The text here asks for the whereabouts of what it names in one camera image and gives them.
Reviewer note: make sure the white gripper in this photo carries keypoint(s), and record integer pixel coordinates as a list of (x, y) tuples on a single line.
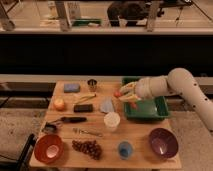
[(146, 88)]

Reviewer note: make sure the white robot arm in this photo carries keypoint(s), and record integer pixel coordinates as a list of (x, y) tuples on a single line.
[(179, 81)]

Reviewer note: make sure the white paper cup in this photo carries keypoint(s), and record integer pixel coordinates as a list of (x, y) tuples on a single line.
[(111, 121)]

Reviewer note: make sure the small metal cup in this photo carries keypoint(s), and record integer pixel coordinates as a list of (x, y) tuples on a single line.
[(92, 85)]

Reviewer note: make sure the blue plastic cup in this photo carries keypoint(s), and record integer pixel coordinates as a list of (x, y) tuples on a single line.
[(125, 150)]

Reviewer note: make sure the green plastic tray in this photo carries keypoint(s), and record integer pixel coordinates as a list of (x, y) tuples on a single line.
[(152, 109)]

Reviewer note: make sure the yellow banana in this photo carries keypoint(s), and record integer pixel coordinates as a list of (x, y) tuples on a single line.
[(83, 97)]

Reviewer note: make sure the black rectangular block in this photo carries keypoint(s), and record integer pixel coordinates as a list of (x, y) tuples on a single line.
[(83, 108)]

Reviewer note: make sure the purple bowl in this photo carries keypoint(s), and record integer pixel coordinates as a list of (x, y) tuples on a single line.
[(163, 143)]

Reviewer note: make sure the blue sponge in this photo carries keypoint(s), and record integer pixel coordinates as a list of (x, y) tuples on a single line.
[(71, 88)]

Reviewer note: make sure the metal fork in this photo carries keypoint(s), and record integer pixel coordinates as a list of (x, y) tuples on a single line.
[(80, 131)]

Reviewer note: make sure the bunch of dark grapes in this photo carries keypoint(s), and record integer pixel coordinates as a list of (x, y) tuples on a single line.
[(91, 148)]

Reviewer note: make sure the orange apple fruit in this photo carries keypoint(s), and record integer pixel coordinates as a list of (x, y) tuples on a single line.
[(59, 104)]

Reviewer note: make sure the orange red bowl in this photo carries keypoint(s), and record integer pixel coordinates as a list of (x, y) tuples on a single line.
[(48, 148)]

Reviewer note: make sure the black handled scoop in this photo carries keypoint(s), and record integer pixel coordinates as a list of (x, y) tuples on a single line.
[(53, 126)]

